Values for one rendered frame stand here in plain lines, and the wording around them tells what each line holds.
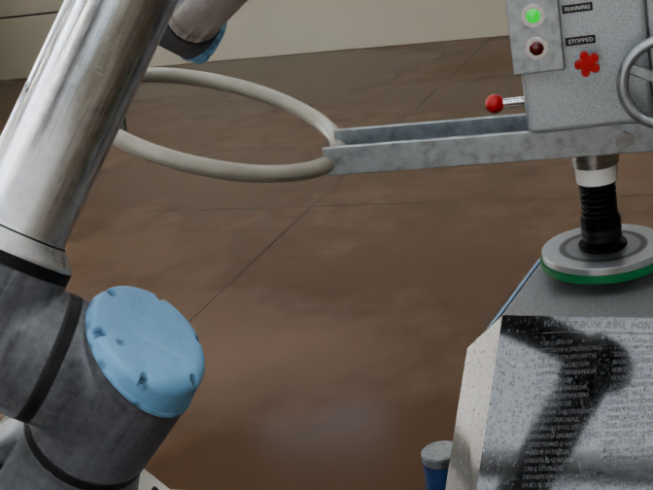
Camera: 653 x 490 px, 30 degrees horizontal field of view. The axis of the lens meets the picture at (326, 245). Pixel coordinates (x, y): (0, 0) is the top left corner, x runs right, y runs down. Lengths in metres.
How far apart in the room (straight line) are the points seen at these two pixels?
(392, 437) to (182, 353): 2.16
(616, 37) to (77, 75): 0.95
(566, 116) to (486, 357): 0.43
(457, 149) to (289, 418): 1.74
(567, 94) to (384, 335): 2.20
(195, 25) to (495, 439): 0.82
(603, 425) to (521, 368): 0.17
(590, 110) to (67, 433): 1.02
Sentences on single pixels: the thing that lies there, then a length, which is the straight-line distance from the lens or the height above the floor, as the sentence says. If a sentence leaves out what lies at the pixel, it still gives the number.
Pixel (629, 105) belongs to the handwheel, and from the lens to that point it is 1.94.
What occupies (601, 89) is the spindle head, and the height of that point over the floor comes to 1.19.
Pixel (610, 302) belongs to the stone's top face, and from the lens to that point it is 2.10.
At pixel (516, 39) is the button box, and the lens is 1.95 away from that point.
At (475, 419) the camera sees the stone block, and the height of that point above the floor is 0.68.
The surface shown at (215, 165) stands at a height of 1.17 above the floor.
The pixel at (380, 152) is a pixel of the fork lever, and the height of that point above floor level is 1.11.
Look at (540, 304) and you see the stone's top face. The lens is 2.11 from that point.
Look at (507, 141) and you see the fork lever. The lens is 2.06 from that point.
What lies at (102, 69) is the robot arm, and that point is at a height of 1.46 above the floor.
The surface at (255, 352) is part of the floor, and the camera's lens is 4.13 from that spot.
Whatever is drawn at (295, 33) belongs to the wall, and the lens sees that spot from 8.95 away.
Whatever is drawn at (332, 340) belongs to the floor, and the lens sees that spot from 4.10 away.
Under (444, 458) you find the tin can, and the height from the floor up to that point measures 0.15.
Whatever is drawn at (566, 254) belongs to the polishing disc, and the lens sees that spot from 2.16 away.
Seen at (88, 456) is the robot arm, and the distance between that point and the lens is 1.37.
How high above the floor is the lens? 1.69
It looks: 20 degrees down
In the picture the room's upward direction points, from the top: 10 degrees counter-clockwise
